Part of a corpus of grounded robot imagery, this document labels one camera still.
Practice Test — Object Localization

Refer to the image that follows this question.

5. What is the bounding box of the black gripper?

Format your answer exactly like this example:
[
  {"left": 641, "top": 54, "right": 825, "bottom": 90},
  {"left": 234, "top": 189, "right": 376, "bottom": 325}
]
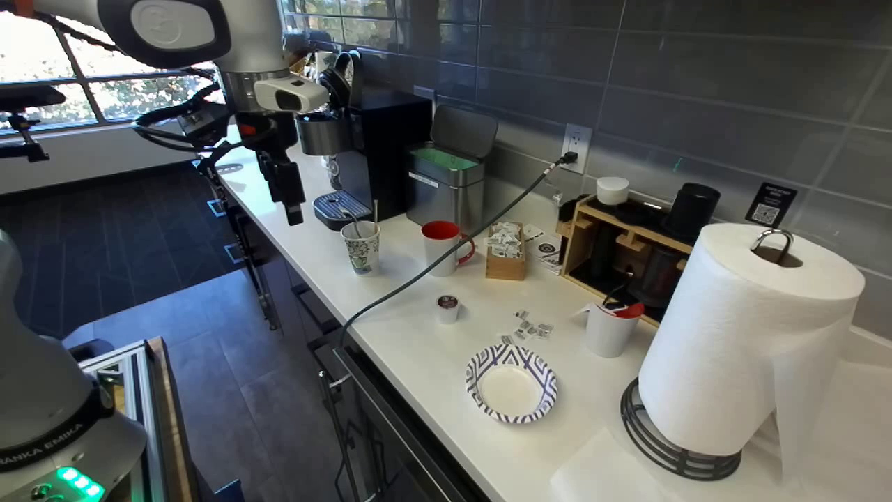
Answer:
[{"left": 234, "top": 111, "right": 304, "bottom": 226}]

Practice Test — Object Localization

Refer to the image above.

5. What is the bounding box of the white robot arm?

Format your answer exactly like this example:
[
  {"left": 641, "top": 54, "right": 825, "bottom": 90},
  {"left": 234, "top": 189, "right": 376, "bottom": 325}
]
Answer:
[{"left": 0, "top": 0, "right": 330, "bottom": 226}]

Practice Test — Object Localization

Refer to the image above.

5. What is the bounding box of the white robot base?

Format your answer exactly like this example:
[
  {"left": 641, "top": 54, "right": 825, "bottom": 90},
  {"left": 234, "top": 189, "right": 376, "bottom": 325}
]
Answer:
[{"left": 0, "top": 231, "right": 148, "bottom": 502}]

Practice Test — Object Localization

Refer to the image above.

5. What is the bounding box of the blue patterned paper plate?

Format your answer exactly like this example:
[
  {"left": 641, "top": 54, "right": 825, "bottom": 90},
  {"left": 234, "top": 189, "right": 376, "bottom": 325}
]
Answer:
[{"left": 467, "top": 343, "right": 560, "bottom": 426}]

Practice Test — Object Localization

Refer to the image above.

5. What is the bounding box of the patterned paper cup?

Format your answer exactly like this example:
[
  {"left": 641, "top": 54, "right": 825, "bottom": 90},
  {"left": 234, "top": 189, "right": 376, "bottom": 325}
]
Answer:
[{"left": 340, "top": 220, "right": 380, "bottom": 274}]

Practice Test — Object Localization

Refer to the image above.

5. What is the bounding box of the black Keurig coffee maker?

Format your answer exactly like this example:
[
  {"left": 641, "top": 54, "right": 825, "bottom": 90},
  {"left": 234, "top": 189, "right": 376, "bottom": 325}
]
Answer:
[{"left": 300, "top": 51, "right": 432, "bottom": 231}]

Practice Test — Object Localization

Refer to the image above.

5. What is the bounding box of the stainless steel box appliance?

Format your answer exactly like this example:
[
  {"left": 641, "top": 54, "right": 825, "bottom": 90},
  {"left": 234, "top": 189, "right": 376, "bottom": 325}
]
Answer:
[{"left": 408, "top": 103, "right": 499, "bottom": 231}]

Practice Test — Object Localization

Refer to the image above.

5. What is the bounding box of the white mug red interior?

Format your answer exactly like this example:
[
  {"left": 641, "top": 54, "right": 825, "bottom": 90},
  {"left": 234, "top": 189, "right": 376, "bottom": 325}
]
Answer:
[{"left": 422, "top": 220, "right": 478, "bottom": 276}]

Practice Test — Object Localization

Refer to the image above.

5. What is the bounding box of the small round metal tin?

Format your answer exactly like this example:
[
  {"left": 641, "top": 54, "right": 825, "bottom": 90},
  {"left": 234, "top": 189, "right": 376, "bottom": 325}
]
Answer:
[{"left": 436, "top": 295, "right": 464, "bottom": 325}]

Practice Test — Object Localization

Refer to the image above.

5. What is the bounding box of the white lid jar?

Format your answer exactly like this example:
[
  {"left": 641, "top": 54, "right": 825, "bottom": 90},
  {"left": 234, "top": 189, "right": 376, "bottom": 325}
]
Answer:
[{"left": 596, "top": 177, "right": 630, "bottom": 206}]

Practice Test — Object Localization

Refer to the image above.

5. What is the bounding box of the wooden condiment organizer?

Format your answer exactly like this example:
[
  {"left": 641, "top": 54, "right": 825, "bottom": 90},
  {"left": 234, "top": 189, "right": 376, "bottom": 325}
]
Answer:
[{"left": 557, "top": 195, "right": 693, "bottom": 326}]

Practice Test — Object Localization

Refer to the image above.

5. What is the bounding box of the white cup with utensils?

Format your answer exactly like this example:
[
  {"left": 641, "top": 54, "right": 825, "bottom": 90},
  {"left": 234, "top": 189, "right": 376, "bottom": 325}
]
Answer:
[{"left": 584, "top": 305, "right": 645, "bottom": 357}]

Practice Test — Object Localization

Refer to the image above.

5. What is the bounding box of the black cylinder container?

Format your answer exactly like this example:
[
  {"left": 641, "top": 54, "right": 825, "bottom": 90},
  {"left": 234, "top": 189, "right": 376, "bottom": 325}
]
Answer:
[{"left": 666, "top": 184, "right": 720, "bottom": 244}]

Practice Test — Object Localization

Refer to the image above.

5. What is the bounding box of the small framed QR sign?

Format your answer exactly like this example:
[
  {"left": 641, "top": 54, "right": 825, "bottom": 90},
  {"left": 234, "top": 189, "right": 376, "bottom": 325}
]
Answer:
[{"left": 747, "top": 181, "right": 797, "bottom": 228}]

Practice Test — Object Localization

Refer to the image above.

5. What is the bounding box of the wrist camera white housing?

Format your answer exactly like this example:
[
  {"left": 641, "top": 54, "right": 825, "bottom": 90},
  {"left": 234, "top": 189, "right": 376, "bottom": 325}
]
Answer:
[{"left": 255, "top": 79, "right": 330, "bottom": 111}]

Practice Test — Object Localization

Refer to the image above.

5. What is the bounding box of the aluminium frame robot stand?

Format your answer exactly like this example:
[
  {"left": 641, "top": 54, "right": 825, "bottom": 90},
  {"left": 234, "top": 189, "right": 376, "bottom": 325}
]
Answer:
[{"left": 82, "top": 337, "right": 201, "bottom": 502}]

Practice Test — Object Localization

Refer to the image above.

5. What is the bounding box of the black power cable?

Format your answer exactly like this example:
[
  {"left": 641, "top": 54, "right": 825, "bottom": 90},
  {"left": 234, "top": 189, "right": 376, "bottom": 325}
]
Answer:
[{"left": 336, "top": 150, "right": 581, "bottom": 340}]

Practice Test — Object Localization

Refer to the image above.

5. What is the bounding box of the white wall outlet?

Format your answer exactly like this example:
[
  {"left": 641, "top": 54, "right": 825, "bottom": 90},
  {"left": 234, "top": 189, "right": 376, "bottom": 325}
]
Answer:
[{"left": 564, "top": 127, "right": 591, "bottom": 173}]

